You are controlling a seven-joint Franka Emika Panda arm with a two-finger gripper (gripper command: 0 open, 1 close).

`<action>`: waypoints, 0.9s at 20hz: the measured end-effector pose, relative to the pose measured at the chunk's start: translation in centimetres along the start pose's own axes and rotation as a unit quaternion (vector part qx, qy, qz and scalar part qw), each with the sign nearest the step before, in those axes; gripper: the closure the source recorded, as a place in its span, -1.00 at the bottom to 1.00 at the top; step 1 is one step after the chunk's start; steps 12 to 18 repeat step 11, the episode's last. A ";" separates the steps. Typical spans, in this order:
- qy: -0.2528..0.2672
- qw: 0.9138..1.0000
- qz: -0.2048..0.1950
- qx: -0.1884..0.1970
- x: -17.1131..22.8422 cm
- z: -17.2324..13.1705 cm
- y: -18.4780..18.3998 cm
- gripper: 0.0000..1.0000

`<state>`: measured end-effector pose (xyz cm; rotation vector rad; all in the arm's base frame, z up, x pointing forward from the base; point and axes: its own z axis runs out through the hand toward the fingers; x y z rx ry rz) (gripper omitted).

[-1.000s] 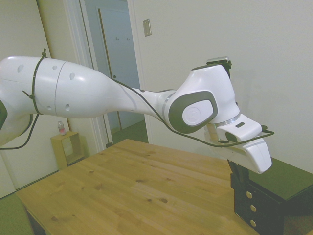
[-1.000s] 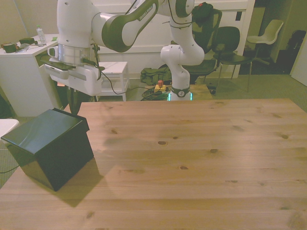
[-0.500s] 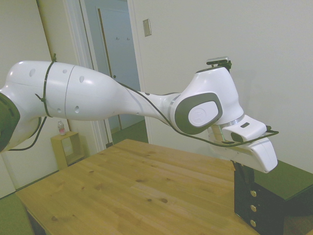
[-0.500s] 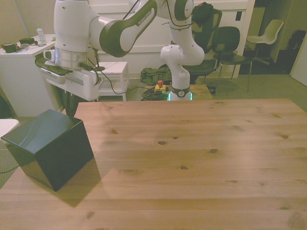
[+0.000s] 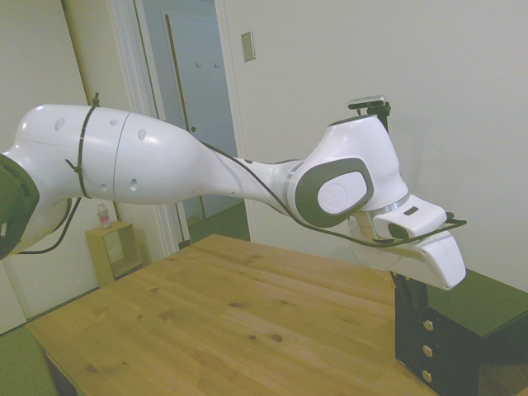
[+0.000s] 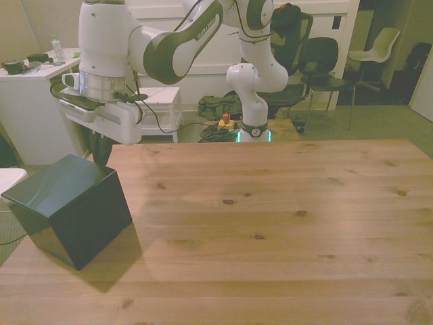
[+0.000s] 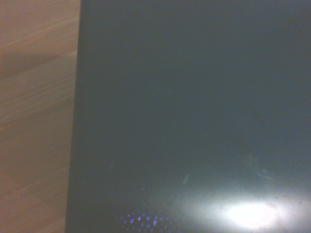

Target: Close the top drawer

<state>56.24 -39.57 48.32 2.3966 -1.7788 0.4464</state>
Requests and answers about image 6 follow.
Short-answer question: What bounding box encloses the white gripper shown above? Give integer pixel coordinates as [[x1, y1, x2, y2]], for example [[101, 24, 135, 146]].
[[60, 100, 145, 169]]

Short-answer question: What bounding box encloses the black drawer cabinet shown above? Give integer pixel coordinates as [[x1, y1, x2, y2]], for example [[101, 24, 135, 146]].
[[1, 154, 133, 272]]

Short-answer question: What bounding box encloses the small black microphone stand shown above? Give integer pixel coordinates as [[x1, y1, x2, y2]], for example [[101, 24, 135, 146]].
[[130, 70, 150, 102]]

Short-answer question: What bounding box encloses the white side table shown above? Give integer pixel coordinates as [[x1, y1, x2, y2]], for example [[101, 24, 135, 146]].
[[134, 87, 184, 144]]

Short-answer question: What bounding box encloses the white desk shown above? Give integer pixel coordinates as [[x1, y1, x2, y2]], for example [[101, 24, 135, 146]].
[[0, 47, 93, 166]]

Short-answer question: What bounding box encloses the clear plastic bottle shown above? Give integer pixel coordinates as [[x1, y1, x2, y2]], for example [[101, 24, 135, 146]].
[[50, 35, 66, 64]]

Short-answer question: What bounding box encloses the dark pouch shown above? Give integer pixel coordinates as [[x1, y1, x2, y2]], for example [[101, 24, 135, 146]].
[[26, 53, 54, 64]]

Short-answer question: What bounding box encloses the dark tape roll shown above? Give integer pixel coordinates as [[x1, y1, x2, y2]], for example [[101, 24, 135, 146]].
[[1, 60, 24, 75]]

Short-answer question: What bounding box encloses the green cloth bag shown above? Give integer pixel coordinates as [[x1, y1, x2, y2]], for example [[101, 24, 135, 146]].
[[198, 94, 244, 120]]

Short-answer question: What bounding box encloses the yellow emergency stop button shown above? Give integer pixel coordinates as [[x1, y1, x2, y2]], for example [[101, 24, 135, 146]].
[[218, 114, 236, 131]]

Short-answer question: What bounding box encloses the black office chair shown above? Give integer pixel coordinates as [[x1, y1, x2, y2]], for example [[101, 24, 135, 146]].
[[260, 12, 315, 118]]

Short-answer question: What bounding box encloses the black jacket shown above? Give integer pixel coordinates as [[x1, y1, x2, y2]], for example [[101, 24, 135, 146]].
[[271, 2, 302, 39]]

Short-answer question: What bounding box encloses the black shell chair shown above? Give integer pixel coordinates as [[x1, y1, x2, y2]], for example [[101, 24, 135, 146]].
[[300, 36, 358, 131]]

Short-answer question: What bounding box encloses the white shell chair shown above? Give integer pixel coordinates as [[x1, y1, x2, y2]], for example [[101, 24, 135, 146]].
[[347, 26, 401, 92]]

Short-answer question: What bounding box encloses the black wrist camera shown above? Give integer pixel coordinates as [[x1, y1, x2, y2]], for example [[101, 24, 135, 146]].
[[50, 88, 106, 110]]

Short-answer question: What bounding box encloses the black stand cable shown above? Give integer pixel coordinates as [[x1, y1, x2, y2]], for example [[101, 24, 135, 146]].
[[143, 100, 221, 135]]

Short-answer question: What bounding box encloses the floor cable bundle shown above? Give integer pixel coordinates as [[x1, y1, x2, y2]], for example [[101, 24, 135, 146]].
[[198, 123, 238, 142]]

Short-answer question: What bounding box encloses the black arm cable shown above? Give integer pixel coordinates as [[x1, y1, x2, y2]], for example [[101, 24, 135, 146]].
[[228, 20, 275, 45]]

